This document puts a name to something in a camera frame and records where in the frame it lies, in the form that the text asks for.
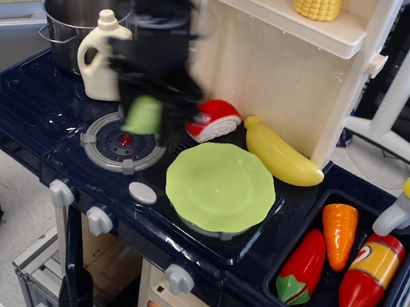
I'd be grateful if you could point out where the yellow toy corn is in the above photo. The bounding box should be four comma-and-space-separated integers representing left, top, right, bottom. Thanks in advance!
293, 0, 343, 22

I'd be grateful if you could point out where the navy toy kitchen counter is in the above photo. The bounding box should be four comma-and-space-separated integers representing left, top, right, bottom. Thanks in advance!
0, 51, 410, 307

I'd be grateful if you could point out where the yellow toy banana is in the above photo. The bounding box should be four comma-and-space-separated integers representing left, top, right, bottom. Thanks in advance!
244, 115, 324, 187

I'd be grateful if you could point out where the green toy pear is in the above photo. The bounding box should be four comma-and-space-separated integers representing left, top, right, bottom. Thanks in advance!
122, 95, 163, 135

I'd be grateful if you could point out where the red toy chili pepper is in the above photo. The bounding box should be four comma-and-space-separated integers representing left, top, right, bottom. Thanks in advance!
275, 229, 326, 305

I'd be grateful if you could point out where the stainless steel pot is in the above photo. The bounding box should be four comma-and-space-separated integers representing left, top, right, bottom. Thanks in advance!
38, 0, 134, 74

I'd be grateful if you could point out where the red toy ketchup bottle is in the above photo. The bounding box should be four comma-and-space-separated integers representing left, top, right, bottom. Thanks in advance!
338, 233, 405, 307

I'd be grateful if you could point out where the grey toy stove burner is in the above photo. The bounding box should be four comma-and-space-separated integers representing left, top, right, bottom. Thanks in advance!
80, 107, 166, 175

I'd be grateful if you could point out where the grey right stove knob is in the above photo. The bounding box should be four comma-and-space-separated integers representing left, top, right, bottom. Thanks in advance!
165, 264, 195, 296

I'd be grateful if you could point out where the grey middle stove knob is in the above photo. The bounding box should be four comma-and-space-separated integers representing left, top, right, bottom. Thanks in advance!
86, 206, 113, 236

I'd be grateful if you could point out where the grey left stove knob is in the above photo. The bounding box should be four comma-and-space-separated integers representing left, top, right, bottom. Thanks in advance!
49, 179, 75, 208

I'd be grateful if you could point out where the cream toy detergent jug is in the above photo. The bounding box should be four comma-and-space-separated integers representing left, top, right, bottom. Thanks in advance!
77, 9, 133, 102

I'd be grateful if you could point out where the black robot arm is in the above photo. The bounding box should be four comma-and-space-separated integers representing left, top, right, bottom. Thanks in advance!
110, 0, 203, 147

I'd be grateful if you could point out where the white stand pole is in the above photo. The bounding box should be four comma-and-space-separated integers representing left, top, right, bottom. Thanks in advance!
345, 49, 410, 164

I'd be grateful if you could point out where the cream toy kitchen cabinet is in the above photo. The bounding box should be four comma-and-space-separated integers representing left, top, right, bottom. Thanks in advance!
190, 0, 402, 167

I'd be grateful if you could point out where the orange toy carrot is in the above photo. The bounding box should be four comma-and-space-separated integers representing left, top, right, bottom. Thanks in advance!
322, 203, 359, 273

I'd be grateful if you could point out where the red white toy sushi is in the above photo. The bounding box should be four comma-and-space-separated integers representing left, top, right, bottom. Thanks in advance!
185, 99, 242, 143

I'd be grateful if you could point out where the grey yellow toy faucet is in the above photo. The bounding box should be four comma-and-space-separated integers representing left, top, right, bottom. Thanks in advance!
372, 177, 410, 237

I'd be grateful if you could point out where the grey stove knob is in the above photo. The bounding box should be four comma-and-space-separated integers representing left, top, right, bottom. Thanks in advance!
165, 264, 195, 296
49, 179, 75, 208
86, 206, 113, 236

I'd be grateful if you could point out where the grey oval button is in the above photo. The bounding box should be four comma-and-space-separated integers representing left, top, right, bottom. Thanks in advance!
128, 182, 157, 205

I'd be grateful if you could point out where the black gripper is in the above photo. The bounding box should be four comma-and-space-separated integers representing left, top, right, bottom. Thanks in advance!
109, 27, 203, 146

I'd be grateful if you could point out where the green plastic plate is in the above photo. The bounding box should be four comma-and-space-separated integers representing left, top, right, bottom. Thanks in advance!
165, 143, 276, 234

